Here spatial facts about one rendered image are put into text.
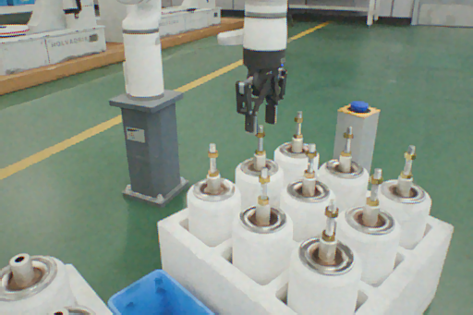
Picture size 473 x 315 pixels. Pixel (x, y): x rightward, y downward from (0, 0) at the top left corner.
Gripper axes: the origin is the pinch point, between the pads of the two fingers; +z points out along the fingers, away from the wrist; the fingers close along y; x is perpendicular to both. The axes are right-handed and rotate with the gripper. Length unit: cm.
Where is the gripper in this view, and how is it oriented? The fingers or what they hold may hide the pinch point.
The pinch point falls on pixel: (260, 122)
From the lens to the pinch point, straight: 70.8
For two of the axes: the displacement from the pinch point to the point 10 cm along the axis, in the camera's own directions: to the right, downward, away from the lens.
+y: 5.9, -3.1, 7.5
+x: -8.1, -2.4, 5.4
